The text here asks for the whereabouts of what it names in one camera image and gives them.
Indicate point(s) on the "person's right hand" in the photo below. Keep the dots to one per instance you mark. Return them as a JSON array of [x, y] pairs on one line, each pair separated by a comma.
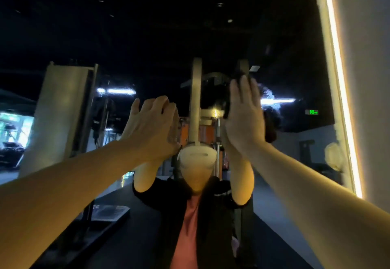
[[244, 119]]

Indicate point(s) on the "person's right forearm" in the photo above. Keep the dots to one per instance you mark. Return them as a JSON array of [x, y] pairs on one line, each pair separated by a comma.
[[323, 211]]

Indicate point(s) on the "dark brown cleaning cloth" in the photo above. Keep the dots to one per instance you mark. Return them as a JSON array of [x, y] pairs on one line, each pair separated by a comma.
[[272, 122]]

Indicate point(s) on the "person's left forearm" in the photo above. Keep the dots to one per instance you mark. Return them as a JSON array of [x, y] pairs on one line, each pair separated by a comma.
[[61, 198]]

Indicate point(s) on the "large wall mirror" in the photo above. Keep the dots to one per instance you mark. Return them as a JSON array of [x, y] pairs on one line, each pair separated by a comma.
[[91, 22]]

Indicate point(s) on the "person's left hand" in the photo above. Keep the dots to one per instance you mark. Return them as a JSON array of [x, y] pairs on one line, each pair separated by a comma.
[[152, 131]]

